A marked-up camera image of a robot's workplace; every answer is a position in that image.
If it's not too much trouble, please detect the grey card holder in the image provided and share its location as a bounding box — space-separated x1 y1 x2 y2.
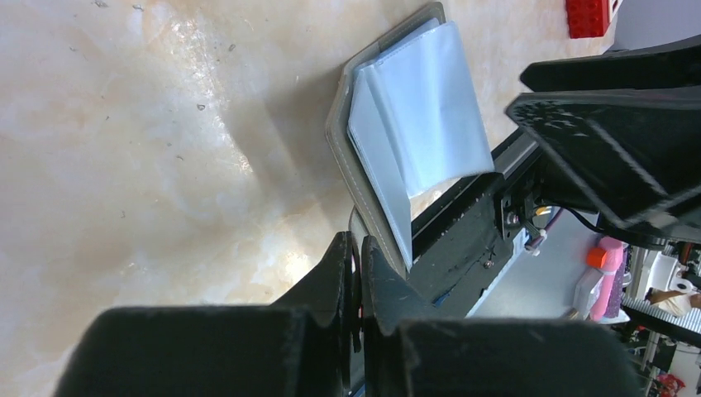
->
326 2 494 275

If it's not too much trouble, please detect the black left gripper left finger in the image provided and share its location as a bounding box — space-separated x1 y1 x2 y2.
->
55 232 352 396

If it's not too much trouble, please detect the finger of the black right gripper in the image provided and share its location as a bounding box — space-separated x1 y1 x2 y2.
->
506 86 700 229
520 36 700 92

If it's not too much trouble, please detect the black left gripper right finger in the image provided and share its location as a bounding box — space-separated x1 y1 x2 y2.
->
360 236 641 396

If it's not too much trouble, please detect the red plastic basket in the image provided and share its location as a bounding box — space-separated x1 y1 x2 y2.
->
565 0 623 39

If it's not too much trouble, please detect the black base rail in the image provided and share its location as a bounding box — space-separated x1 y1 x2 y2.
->
408 130 541 318

